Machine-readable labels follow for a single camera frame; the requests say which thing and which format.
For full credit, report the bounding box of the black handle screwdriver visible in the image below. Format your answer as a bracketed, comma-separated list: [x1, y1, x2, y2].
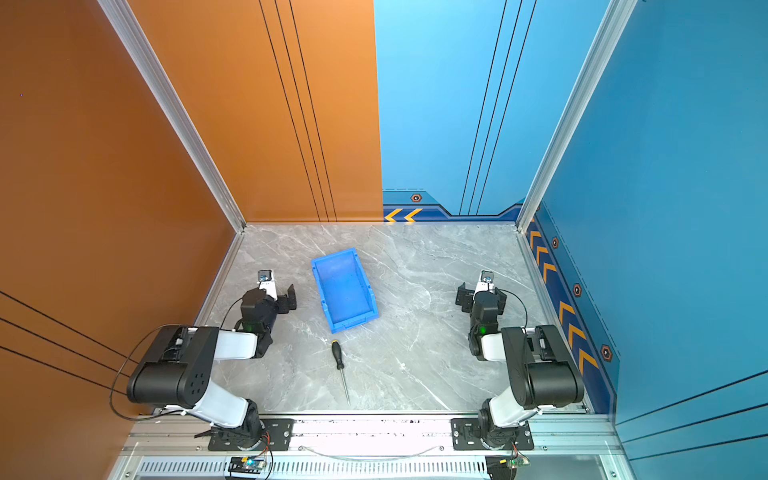
[331, 340, 351, 404]

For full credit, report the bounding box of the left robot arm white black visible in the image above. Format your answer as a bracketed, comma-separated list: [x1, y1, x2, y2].
[126, 286, 297, 451]

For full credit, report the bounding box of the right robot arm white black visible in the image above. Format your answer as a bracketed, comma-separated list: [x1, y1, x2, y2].
[455, 276, 585, 450]

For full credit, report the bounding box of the blue plastic bin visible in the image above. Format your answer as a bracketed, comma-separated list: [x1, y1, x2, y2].
[311, 248, 379, 334]

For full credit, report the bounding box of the left green circuit board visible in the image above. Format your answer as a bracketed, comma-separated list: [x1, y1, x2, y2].
[227, 456, 268, 479]

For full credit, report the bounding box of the green circuit board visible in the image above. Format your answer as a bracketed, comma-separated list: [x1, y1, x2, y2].
[499, 451, 530, 469]
[227, 456, 268, 479]

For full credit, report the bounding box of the right green circuit board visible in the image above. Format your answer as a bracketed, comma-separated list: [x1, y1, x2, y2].
[499, 451, 530, 469]

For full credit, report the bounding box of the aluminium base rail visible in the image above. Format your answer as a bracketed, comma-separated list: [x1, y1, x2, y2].
[109, 412, 634, 479]

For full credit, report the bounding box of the left aluminium corner post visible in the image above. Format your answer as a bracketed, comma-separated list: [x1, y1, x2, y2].
[98, 0, 247, 235]

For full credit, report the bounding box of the aluminium corner post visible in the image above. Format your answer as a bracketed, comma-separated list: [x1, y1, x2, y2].
[98, 0, 247, 235]
[516, 0, 638, 234]

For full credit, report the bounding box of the right aluminium corner post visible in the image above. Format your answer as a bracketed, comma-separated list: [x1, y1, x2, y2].
[516, 0, 638, 234]

